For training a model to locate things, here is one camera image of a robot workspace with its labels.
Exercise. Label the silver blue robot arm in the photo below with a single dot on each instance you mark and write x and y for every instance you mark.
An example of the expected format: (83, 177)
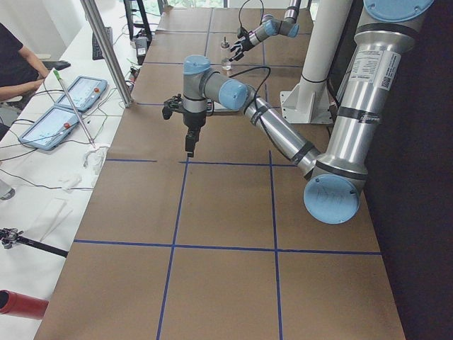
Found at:
(329, 150)
(268, 27)

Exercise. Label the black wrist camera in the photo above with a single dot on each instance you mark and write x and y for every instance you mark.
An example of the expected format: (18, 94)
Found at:
(173, 104)

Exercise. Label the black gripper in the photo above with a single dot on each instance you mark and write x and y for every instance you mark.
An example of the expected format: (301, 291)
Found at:
(247, 40)
(194, 120)

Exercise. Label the lower blue teach pendant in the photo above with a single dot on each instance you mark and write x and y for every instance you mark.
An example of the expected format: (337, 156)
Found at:
(50, 129)

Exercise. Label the upper blue teach pendant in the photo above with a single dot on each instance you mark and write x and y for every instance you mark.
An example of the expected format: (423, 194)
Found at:
(85, 91)

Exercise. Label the person in black shirt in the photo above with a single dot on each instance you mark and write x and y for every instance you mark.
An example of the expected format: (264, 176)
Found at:
(22, 72)

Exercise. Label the white digital kitchen scale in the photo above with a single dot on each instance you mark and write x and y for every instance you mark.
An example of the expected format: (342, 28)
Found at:
(215, 107)

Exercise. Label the red cylinder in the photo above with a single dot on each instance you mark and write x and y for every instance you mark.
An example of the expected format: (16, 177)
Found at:
(19, 305)

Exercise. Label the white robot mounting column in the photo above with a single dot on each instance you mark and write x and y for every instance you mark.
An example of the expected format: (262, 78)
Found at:
(308, 102)

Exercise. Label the black tripod leg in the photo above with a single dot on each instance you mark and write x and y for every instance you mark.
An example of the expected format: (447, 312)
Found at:
(11, 237)

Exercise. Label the long metal rod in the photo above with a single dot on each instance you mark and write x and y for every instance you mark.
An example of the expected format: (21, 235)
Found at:
(74, 108)

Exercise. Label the blue teach pendant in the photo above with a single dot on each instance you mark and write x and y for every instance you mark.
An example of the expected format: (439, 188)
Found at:
(85, 91)
(50, 129)

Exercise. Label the aluminium frame post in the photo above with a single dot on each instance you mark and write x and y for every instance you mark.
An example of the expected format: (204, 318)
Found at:
(94, 18)

